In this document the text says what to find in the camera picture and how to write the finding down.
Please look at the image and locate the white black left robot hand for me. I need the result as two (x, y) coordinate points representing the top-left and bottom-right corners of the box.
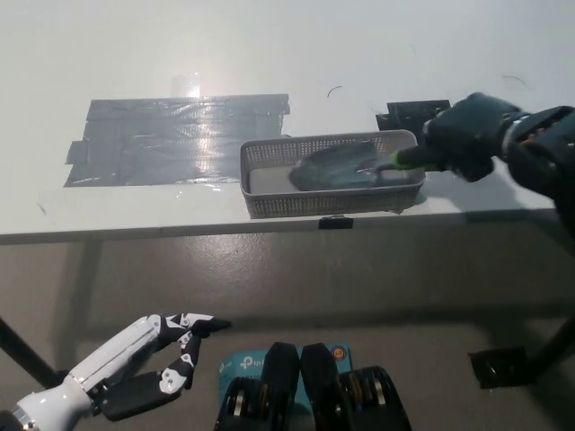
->
(66, 311), (233, 422)

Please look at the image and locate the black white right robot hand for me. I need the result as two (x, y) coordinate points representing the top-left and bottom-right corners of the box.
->
(421, 92), (525, 183)

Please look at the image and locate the silver trowel green black handle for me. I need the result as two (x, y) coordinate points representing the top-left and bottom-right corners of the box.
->
(287, 141), (439, 192)

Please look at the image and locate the black tape patch on desk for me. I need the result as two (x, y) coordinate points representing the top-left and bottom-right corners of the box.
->
(375, 99), (452, 132)

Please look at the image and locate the black table leg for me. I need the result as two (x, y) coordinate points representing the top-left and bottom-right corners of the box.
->
(0, 316), (59, 390)
(529, 313), (575, 374)

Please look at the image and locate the small black tape piece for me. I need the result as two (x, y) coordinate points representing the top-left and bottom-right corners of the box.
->
(318, 215), (355, 232)

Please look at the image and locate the grey perforated plastic basket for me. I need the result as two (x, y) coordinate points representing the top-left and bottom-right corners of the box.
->
(239, 128), (427, 220)

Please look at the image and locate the grey duct tape patch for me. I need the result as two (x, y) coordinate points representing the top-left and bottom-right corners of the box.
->
(62, 92), (292, 189)

